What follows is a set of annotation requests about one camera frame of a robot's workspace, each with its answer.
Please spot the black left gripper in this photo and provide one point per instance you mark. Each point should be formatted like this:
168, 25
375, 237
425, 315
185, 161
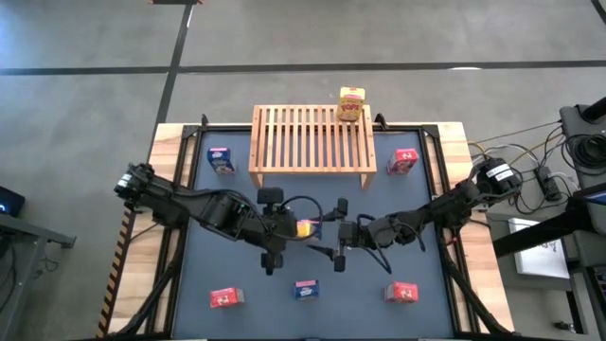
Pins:
277, 229

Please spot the black aluminium table frame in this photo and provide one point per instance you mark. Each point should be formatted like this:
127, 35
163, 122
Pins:
431, 130

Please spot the white board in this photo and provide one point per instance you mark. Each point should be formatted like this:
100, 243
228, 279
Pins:
540, 260

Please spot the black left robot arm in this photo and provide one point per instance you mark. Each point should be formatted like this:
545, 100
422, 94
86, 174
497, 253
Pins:
189, 203

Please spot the small black floor object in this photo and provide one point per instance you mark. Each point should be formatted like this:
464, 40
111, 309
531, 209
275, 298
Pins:
563, 326

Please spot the black power strip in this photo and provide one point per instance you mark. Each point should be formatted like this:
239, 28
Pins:
549, 184

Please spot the black stand beam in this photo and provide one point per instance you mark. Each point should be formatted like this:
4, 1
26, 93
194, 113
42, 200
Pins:
540, 232

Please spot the wooden slatted shelf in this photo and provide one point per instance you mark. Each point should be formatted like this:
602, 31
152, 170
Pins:
312, 169

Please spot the yellow Corn Pops cereal box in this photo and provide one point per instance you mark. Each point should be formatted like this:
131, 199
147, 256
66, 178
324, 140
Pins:
304, 229
351, 106

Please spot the striped hazard edge strip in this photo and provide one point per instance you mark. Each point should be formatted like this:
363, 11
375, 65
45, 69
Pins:
116, 279

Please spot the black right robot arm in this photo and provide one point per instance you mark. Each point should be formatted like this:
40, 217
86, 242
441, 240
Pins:
445, 206

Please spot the grey equipment cart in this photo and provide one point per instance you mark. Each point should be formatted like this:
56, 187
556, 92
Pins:
575, 123

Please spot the red Froot Loops cereal box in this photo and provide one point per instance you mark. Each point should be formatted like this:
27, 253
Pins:
226, 298
401, 292
403, 160

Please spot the grey metal stand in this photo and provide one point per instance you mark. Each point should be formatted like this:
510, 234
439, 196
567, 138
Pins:
28, 229

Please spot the black device with blue light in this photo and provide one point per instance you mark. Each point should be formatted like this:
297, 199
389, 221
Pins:
9, 201

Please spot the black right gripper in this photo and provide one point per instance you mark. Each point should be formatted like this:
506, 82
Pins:
355, 234

